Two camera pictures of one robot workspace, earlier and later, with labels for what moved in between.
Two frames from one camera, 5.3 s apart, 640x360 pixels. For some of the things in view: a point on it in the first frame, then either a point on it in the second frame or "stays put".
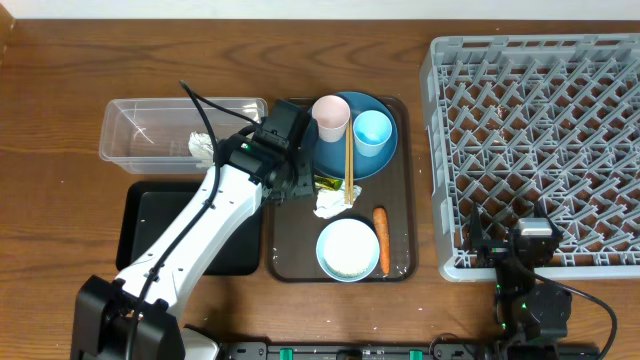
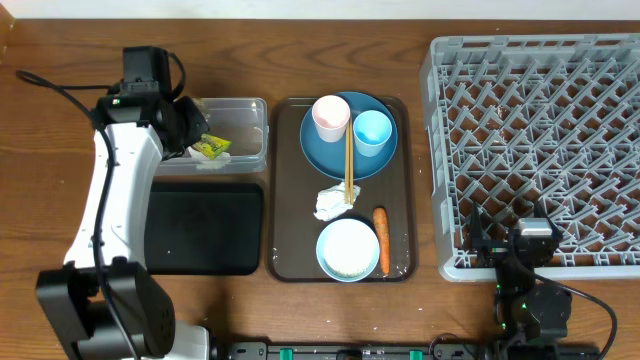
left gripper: x=307 y=188 to x=199 y=125
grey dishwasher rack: x=516 y=121 stays put
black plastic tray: x=150 y=211 stays put
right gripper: x=494 y=250 stays put
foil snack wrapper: x=327 y=182 to x=211 y=146
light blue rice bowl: x=347 y=250 stays put
